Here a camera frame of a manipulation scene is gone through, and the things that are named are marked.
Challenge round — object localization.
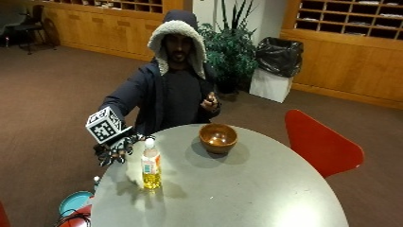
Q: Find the white marker cube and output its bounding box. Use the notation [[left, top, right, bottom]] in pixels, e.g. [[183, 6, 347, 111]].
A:
[[84, 106, 133, 145]]

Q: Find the plastic bottle with yellow liquid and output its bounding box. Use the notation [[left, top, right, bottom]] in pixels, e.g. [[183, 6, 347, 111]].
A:
[[140, 137, 164, 191]]

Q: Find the person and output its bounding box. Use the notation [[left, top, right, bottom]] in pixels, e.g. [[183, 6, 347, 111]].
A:
[[98, 9, 223, 137]]

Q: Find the brown wooden bowl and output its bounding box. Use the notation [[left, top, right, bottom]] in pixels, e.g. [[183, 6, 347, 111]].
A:
[[198, 123, 239, 155]]

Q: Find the green potted plant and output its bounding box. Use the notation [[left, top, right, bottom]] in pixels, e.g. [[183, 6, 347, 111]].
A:
[[198, 0, 259, 95]]

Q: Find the teal round lid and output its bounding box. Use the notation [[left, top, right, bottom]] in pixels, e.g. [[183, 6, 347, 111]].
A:
[[58, 190, 94, 218]]

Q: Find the white bin with black bag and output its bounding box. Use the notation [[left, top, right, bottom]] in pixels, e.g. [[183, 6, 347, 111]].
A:
[[249, 36, 304, 104]]

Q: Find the red round object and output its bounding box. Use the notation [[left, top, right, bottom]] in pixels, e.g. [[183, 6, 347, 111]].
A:
[[57, 203, 93, 227]]

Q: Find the red chair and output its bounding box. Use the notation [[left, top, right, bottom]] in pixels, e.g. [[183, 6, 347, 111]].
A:
[[283, 109, 366, 180]]

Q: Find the wooden cabinet with cubby shelves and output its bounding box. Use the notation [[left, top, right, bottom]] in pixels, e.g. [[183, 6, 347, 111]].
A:
[[278, 0, 403, 111], [40, 0, 186, 62]]

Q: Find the black chair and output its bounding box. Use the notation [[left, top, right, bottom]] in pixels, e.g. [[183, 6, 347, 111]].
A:
[[12, 4, 58, 55]]

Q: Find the black cable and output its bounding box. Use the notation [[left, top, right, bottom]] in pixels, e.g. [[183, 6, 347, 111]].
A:
[[53, 209, 93, 227]]

